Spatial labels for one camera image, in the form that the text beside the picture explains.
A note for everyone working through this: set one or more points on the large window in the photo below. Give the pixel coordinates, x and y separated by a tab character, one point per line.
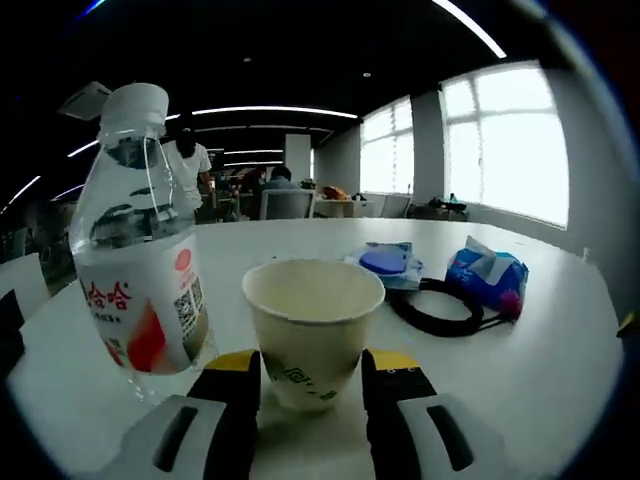
510	145

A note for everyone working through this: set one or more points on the orange object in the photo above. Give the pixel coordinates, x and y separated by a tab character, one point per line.
334	192

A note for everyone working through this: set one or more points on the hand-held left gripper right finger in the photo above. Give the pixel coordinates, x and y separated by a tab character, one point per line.
395	410

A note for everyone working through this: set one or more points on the white paper cup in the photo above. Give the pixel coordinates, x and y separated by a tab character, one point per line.
310	340

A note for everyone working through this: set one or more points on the white table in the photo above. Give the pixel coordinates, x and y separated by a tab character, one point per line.
500	390

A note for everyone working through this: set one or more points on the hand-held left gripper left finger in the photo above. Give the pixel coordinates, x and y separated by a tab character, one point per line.
225	400

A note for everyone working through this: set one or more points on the grey office chair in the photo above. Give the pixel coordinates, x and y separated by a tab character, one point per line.
290	205

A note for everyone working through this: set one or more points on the blue tissue pack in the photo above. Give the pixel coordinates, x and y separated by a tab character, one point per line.
492	280

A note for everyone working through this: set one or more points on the small window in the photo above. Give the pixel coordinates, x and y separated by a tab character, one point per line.
387	150

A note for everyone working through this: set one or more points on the ceiling air conditioner unit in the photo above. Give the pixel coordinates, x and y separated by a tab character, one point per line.
82	102

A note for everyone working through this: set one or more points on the blue round lid container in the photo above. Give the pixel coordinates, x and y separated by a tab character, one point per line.
385	262

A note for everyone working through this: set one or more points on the clear plastic water bottle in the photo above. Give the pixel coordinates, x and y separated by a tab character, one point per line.
140	260

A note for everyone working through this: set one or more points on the ceiling light strip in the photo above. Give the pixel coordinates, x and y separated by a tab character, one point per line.
275	110
475	25

